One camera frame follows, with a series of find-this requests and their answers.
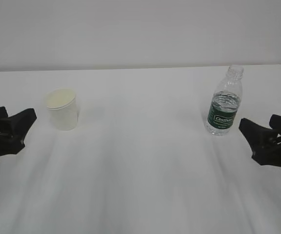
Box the white paper cup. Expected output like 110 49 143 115
46 88 78 131

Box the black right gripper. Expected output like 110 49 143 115
239 114 281 167

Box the clear water bottle green label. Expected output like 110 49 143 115
205 65 244 136

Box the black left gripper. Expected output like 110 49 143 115
0 106 37 156

